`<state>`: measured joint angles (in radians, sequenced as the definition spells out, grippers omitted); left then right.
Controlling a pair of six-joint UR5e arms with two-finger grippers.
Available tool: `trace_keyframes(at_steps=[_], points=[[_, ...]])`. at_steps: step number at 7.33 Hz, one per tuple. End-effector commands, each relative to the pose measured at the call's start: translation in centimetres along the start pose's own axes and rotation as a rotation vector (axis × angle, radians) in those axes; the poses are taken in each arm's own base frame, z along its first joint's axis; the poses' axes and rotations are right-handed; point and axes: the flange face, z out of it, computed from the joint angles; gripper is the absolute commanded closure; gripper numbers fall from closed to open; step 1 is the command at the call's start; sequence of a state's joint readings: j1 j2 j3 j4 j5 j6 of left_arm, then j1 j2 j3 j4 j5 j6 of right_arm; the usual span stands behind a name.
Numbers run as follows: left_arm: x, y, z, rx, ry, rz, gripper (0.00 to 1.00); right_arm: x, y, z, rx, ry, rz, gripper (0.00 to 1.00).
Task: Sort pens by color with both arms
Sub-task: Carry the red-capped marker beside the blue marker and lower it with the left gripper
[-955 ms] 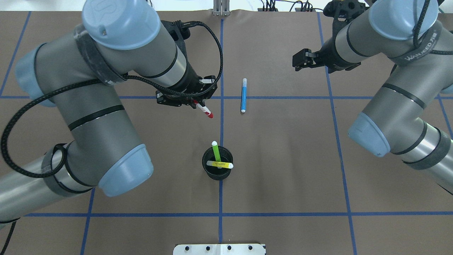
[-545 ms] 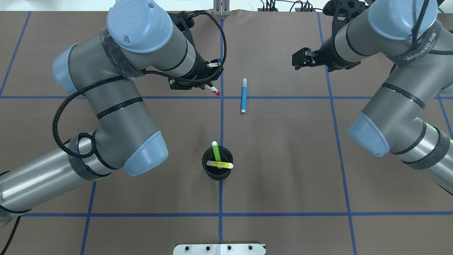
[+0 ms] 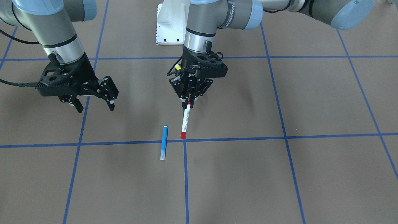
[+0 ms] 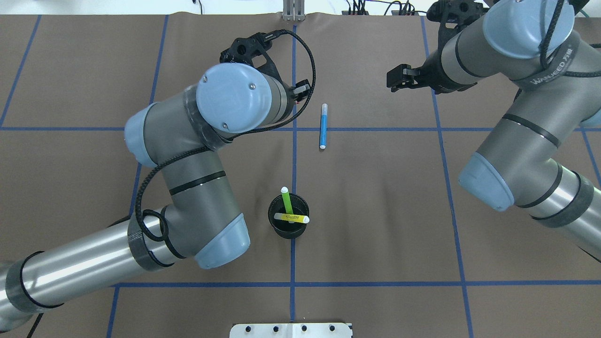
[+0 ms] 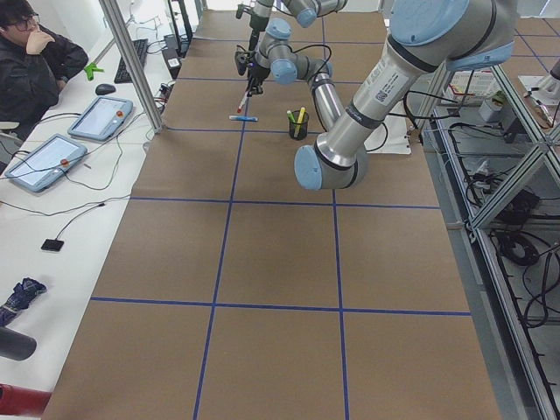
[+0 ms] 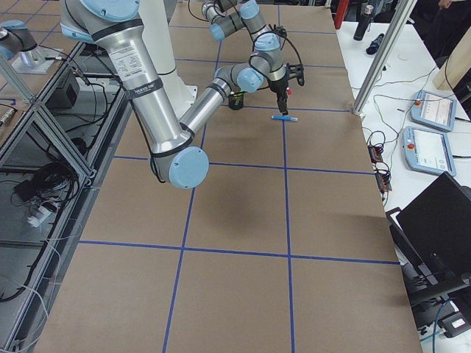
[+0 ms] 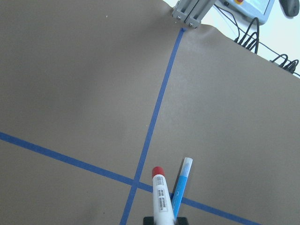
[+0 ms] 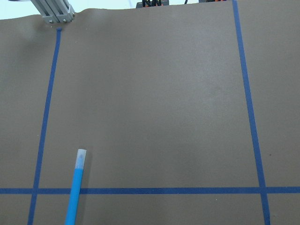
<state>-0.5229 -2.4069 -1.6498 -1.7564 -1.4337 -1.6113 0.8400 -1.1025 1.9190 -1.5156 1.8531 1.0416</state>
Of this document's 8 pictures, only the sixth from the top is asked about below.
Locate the blue marker pen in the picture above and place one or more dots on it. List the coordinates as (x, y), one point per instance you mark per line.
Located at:
(284, 118)

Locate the far teach pendant tablet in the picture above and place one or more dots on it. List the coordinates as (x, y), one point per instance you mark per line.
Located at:
(433, 110)

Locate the green marker pen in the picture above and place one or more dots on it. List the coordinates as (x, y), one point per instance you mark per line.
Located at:
(239, 97)

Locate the black water bottle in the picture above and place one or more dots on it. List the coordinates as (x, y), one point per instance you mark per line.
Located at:
(364, 22)

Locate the aluminium frame post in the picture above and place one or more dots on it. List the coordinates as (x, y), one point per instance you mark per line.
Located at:
(399, 20)

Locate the black laptop on stand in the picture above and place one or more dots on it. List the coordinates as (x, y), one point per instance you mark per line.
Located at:
(437, 225)

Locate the folded blue umbrella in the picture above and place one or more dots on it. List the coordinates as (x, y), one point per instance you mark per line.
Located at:
(375, 45)

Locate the near teach pendant tablet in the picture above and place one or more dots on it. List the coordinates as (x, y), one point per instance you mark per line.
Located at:
(428, 151)

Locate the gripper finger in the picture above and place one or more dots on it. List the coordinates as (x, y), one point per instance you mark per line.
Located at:
(285, 105)
(280, 104)

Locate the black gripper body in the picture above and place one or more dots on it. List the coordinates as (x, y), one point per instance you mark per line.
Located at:
(277, 87)

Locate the teach pendant tablet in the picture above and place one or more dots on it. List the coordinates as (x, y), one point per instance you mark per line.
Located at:
(433, 110)
(428, 151)

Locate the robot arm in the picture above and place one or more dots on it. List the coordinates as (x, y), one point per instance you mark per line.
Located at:
(226, 18)
(134, 37)

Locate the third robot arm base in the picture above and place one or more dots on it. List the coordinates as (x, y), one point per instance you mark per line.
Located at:
(17, 41)

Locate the black mesh pen cup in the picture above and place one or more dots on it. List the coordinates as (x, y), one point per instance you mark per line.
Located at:
(231, 102)

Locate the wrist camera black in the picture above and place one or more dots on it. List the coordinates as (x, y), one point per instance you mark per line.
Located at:
(296, 71)

